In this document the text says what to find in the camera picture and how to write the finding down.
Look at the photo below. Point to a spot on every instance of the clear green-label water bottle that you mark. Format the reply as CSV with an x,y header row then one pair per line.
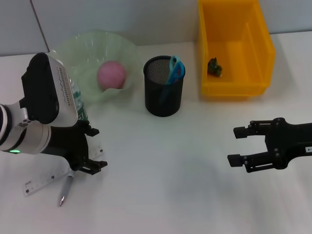
x,y
81,107

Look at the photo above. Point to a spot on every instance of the blue scissors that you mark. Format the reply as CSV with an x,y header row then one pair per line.
x,y
175,70

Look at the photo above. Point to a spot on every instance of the pink peach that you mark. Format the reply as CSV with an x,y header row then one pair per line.
x,y
111,73

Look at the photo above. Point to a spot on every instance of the yellow plastic bin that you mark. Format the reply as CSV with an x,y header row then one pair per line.
x,y
219,29

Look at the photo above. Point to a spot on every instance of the translucent green fruit plate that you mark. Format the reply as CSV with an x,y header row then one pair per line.
x,y
92,46

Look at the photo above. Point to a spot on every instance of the green plastic wrapper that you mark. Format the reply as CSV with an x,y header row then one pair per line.
x,y
214,68

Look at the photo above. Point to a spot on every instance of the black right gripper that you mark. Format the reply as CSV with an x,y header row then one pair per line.
x,y
290,141

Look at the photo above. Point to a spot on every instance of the black mesh pen holder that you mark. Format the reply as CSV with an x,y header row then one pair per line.
x,y
156,102

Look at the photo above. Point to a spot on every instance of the clear plastic ruler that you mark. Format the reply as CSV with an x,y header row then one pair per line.
x,y
44,181

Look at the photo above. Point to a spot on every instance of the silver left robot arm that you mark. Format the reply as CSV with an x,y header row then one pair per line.
x,y
41,97

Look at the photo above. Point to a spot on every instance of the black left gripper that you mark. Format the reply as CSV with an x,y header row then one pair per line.
x,y
70,146

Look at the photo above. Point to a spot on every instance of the silver ballpoint pen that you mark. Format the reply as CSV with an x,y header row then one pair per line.
x,y
64,192

